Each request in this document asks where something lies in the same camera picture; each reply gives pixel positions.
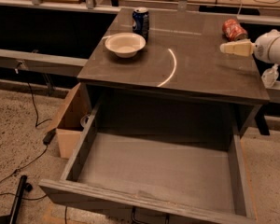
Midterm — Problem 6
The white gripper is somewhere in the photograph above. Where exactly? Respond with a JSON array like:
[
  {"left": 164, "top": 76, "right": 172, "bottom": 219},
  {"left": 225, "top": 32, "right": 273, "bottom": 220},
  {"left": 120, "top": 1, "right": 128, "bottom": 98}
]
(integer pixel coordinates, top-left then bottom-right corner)
[{"left": 220, "top": 29, "right": 280, "bottom": 63}]

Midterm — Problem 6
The orange soda can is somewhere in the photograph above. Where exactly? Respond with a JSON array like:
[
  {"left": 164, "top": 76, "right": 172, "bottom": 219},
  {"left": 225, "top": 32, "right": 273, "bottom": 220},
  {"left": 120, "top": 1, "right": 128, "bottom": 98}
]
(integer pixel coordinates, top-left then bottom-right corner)
[{"left": 222, "top": 19, "right": 247, "bottom": 41}]

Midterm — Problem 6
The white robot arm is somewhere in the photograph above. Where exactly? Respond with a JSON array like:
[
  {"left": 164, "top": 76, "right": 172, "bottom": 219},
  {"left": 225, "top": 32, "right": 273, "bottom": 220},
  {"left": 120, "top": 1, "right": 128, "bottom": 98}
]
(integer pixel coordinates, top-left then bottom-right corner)
[{"left": 220, "top": 29, "right": 280, "bottom": 66}]

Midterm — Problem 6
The white paper bowl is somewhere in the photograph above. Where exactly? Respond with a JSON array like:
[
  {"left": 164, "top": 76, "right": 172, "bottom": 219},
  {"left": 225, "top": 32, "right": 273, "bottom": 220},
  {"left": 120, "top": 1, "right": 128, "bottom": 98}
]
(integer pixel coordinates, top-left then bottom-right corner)
[{"left": 105, "top": 33, "right": 146, "bottom": 58}]

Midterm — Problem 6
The clear plastic bottle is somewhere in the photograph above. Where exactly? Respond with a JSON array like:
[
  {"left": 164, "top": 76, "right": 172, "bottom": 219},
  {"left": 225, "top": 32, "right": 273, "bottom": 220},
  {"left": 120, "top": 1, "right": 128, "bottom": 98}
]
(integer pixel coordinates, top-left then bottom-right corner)
[{"left": 261, "top": 64, "right": 279, "bottom": 88}]

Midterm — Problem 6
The grey cabinet with top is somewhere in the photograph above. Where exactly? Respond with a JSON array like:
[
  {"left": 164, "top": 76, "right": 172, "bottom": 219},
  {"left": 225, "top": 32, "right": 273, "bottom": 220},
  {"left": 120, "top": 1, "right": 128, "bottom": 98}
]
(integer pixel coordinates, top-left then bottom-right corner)
[{"left": 77, "top": 9, "right": 269, "bottom": 132}]

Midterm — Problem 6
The blue pepsi can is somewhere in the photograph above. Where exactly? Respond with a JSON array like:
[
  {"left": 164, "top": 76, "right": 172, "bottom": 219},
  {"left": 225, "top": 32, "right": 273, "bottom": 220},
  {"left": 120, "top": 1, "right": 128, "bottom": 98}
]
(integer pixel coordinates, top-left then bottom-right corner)
[{"left": 133, "top": 7, "right": 149, "bottom": 41}]

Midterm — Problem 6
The open grey drawer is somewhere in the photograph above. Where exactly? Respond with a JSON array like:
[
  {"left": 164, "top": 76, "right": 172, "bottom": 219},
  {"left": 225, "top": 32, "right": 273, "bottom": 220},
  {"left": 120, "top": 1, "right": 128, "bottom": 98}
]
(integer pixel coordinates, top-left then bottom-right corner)
[{"left": 39, "top": 92, "right": 256, "bottom": 224}]

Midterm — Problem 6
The tape roll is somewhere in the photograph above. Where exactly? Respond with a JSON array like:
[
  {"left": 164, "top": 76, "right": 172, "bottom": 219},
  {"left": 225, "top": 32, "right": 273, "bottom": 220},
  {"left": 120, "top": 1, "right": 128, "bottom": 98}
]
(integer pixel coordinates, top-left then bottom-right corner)
[{"left": 80, "top": 114, "right": 90, "bottom": 128}]

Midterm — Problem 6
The cardboard box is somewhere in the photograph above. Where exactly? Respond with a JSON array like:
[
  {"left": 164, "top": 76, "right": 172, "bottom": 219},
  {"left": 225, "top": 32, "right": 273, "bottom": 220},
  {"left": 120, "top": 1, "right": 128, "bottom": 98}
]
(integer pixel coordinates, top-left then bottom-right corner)
[{"left": 46, "top": 83, "right": 90, "bottom": 159}]

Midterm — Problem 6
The black power adapter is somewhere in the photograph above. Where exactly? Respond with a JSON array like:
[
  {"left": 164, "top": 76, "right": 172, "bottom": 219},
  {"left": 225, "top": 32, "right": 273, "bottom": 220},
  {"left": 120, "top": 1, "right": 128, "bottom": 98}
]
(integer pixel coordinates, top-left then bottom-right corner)
[{"left": 43, "top": 129, "right": 56, "bottom": 146}]

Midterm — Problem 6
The black stand leg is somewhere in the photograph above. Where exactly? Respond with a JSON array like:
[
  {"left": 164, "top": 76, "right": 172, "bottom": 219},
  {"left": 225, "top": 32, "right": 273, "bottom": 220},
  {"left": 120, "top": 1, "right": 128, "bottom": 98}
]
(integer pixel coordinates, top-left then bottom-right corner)
[{"left": 0, "top": 175, "right": 29, "bottom": 224}]

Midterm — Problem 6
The black floor cable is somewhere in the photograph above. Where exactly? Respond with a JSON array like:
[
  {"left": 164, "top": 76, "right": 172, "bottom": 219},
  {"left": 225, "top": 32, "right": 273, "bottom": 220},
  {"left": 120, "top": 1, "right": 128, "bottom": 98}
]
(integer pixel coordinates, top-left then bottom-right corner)
[{"left": 0, "top": 82, "right": 52, "bottom": 202}]

